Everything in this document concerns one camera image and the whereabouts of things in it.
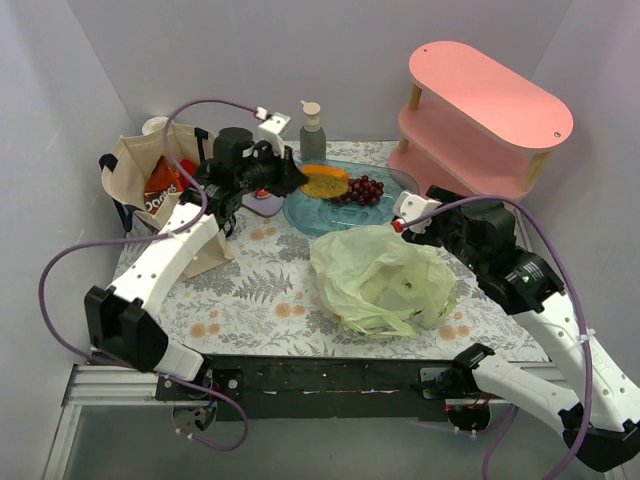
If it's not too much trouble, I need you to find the floral table mat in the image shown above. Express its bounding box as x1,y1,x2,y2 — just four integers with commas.
114,139,546,361

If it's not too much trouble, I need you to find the purple plastic lid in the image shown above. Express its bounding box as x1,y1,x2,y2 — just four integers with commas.
242,193,284,218

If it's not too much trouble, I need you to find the light green plastic grocery bag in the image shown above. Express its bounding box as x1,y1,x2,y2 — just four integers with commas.
310,224,458,339

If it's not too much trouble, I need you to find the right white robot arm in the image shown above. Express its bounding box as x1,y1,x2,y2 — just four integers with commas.
392,186,639,477

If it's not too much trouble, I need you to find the orange Doritos chip bag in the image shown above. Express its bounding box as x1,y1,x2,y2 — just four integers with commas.
144,156,190,215

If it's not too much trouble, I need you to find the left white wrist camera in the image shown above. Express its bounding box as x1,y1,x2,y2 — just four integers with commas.
254,107,291,158

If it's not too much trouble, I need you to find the red grape bunch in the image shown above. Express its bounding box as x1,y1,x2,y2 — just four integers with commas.
330,176,384,207

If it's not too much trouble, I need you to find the white cup behind tote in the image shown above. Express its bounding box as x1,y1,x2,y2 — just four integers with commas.
141,116,168,135

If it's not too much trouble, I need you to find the orange toy bread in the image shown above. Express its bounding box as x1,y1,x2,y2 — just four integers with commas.
300,164,349,199

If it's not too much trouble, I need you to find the grey soap pump bottle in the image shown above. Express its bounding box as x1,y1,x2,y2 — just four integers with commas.
299,100,326,163

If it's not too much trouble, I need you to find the pink three-tier shelf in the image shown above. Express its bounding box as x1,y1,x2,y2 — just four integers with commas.
389,41,574,200

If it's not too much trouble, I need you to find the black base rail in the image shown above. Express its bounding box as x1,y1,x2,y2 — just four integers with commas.
154,352,512,422

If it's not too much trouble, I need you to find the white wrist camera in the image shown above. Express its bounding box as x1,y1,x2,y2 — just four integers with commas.
254,107,291,158
391,190,442,234

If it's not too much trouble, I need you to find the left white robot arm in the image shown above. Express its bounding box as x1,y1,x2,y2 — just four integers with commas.
84,117,308,400

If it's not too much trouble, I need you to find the beige canvas tote bag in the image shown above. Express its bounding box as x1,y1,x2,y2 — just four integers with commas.
98,122,236,280

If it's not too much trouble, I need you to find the blue transparent plastic tray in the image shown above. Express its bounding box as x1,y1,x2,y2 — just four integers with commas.
283,160,419,237

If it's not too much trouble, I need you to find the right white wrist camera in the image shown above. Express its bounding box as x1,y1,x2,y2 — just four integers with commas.
391,190,442,234

